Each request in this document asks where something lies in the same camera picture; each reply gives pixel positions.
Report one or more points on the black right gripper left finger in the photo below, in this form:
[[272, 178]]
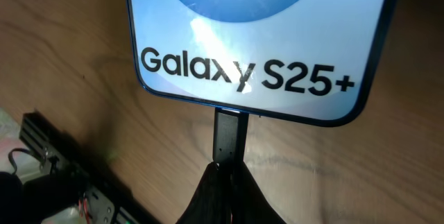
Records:
[[209, 203]]

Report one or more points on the blue Galaxy smartphone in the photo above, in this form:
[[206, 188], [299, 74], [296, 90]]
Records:
[[307, 61]]

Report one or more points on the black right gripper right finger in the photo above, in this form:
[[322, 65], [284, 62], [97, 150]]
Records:
[[248, 204]]

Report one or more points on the colourful painted backdrop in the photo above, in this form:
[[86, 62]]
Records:
[[28, 168]]

